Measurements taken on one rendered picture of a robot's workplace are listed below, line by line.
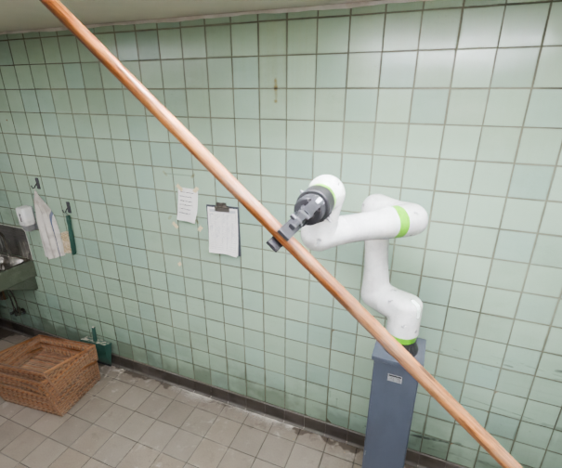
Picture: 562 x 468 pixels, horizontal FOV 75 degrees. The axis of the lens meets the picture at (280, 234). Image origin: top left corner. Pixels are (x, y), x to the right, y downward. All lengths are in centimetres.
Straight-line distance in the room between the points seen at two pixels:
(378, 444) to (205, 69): 208
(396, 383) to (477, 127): 116
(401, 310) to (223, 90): 145
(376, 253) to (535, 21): 109
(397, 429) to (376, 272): 72
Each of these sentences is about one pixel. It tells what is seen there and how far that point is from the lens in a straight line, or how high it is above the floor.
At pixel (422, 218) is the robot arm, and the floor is 181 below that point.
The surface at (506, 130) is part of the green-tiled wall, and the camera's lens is 191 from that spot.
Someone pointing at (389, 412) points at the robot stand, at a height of 91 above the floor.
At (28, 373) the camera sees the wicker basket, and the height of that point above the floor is 41.
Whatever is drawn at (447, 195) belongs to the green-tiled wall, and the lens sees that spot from 194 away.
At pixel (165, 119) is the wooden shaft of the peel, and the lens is 84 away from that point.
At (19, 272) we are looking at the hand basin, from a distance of 380.
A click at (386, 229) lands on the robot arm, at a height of 180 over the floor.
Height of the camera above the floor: 223
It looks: 21 degrees down
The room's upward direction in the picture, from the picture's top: straight up
